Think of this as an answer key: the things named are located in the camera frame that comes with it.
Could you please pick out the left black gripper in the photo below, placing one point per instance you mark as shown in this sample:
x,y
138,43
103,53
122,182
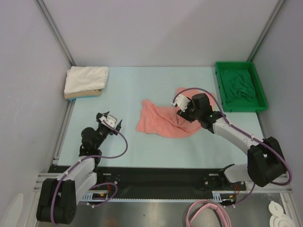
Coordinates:
x,y
99,115

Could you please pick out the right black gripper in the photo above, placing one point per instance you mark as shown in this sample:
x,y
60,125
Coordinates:
x,y
183,113

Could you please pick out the pink t shirt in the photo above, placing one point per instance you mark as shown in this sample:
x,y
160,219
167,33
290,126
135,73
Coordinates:
x,y
164,121

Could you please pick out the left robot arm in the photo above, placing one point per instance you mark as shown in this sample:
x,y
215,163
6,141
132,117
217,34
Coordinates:
x,y
60,196

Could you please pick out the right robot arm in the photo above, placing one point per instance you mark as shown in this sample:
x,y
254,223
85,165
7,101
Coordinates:
x,y
264,156

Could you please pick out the tan folded t shirt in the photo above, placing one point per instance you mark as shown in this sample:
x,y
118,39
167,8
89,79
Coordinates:
x,y
83,93

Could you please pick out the light blue folded t shirt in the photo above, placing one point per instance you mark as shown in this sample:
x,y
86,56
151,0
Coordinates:
x,y
81,97

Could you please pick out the green t shirt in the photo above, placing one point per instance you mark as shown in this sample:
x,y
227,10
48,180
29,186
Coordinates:
x,y
237,84

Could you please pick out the green plastic tray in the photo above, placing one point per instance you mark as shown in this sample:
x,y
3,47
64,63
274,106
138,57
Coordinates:
x,y
258,104

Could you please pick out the white folded t shirt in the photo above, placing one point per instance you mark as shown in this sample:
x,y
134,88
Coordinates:
x,y
80,79

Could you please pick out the white plastic discs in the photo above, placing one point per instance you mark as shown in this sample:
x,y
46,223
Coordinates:
x,y
278,217

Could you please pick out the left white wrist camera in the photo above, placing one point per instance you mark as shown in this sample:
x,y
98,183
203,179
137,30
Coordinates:
x,y
110,121

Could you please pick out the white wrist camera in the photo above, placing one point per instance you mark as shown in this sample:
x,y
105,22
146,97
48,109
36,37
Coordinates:
x,y
181,102
110,121

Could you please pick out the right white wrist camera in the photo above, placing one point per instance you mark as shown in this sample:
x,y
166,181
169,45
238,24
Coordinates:
x,y
181,102

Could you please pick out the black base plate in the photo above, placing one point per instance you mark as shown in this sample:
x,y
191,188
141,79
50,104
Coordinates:
x,y
165,183

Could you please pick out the white cable duct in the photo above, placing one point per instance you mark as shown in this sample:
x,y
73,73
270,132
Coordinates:
x,y
94,197

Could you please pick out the aluminium frame rail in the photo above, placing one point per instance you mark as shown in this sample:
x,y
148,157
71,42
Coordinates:
x,y
270,188

